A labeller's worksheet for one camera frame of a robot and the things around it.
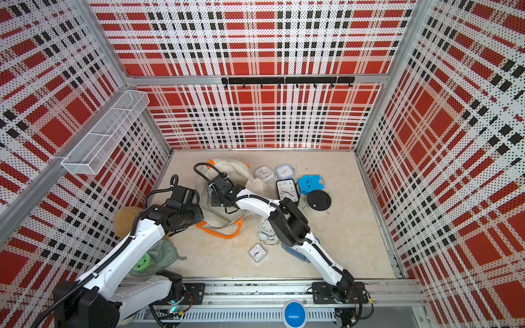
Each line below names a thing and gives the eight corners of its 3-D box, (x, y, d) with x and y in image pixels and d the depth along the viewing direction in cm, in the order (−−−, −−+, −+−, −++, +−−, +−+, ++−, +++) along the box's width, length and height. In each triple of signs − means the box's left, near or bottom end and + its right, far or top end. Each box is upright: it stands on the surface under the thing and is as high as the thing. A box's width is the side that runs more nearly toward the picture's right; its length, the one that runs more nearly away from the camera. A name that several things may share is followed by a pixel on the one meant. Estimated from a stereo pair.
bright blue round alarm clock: (302, 195, 103) (303, 192, 100) (295, 180, 109) (296, 177, 106) (325, 189, 105) (327, 185, 103) (317, 175, 111) (318, 171, 109)
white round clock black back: (307, 213, 95) (308, 209, 92) (304, 193, 102) (305, 189, 100) (331, 213, 95) (333, 209, 92) (327, 193, 102) (329, 189, 100)
